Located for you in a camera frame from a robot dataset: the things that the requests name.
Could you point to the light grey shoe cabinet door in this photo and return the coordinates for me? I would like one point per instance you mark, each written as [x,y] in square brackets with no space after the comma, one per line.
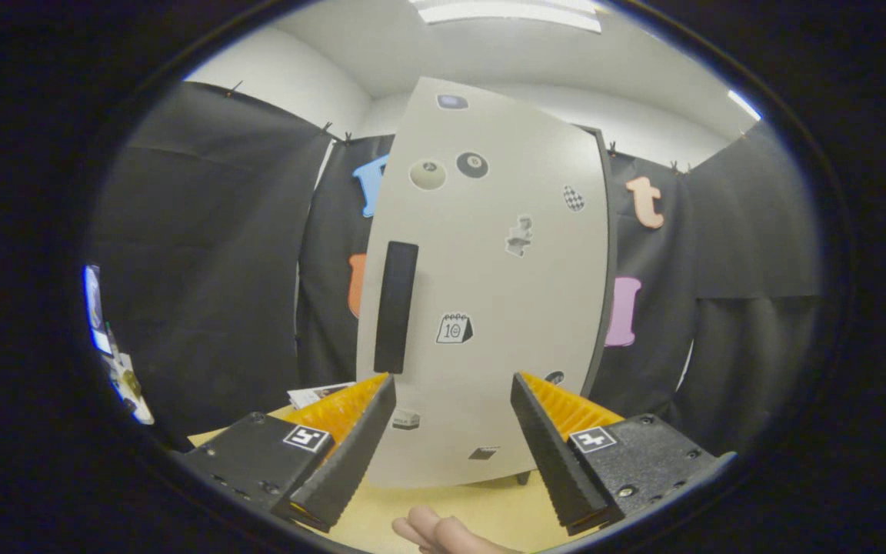
[504,292]

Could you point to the white book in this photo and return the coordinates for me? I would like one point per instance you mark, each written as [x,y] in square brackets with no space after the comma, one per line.
[312,395]

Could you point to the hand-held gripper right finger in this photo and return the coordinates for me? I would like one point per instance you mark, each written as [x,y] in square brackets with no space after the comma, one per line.
[554,462]

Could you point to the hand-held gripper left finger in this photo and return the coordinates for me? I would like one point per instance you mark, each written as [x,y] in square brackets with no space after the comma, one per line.
[347,462]

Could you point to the white equipment clutter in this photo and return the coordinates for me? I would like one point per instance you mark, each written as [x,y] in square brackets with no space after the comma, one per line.
[131,388]

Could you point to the blue lit screen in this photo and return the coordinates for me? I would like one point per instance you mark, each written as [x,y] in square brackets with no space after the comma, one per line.
[94,308]

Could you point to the black backdrop cloth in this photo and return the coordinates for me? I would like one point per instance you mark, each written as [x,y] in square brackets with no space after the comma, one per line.
[204,254]

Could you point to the small ceiling light panel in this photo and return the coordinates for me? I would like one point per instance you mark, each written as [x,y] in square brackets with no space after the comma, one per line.
[743,105]

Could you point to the large ceiling light panel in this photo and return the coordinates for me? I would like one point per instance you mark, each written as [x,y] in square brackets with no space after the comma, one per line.
[508,11]

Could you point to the grey shoe cabinet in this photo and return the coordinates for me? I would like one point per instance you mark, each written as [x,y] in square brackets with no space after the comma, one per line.
[613,261]

